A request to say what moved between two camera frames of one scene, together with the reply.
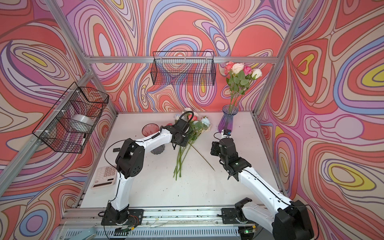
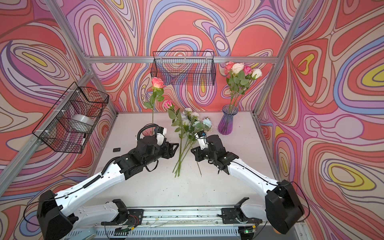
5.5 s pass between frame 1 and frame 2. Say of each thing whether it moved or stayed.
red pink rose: moved
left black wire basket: stayed
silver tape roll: stayed
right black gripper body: moved
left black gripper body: moved
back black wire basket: stayed
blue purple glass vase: stayed
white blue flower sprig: stayed
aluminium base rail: stayed
